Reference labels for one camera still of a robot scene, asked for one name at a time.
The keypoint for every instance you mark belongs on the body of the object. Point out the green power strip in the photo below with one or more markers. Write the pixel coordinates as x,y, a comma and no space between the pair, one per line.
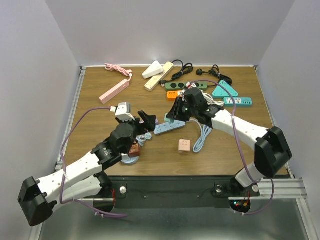
178,86

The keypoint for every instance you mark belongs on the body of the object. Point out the dark red cube socket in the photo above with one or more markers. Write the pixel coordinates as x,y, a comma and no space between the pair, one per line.
135,150

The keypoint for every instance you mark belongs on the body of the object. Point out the grey-blue plug with cable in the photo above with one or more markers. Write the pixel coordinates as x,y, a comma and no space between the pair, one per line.
141,139

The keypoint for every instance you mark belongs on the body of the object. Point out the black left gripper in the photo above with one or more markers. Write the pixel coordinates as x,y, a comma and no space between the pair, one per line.
149,120

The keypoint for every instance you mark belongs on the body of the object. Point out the round blue socket base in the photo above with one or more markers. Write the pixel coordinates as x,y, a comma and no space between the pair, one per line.
132,162

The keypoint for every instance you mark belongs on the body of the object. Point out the purple power strip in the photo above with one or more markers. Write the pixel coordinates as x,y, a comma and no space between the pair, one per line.
156,121

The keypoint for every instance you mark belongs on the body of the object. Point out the pink cube socket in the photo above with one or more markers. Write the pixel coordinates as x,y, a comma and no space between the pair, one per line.
184,146

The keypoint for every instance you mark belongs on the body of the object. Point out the white cube socket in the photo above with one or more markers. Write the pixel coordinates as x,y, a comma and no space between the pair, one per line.
125,158

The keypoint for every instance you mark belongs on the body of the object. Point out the aluminium frame rail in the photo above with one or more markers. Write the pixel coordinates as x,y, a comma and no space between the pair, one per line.
60,109

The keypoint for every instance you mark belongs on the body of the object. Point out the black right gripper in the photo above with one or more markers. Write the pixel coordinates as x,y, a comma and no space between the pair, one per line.
174,113

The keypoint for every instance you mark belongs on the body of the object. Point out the beige power strip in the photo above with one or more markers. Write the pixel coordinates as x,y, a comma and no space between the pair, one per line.
154,81

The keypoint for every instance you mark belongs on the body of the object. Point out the teal cube adapter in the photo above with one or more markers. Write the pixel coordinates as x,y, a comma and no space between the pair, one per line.
168,120

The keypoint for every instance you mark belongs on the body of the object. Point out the pink power strip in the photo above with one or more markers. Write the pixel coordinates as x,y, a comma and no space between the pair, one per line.
110,94

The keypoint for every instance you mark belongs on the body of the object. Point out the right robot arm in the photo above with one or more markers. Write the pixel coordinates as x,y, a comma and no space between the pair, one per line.
271,149

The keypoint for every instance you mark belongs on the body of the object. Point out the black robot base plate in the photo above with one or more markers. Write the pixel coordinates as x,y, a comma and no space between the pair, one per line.
170,192

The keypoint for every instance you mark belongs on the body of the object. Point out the white triangular socket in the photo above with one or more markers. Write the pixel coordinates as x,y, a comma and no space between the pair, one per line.
154,69

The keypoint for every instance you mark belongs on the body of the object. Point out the teal rectangular power strip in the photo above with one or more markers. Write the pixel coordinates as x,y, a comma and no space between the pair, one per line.
242,102

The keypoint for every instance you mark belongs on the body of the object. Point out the orange power strip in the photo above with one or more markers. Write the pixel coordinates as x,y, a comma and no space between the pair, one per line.
172,95

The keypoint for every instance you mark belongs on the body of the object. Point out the light blue power strip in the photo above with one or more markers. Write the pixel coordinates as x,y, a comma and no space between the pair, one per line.
168,127

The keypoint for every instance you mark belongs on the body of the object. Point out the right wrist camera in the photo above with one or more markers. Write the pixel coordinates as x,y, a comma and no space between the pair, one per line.
189,85

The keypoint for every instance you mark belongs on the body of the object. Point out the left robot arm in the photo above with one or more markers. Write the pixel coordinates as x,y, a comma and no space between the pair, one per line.
86,177

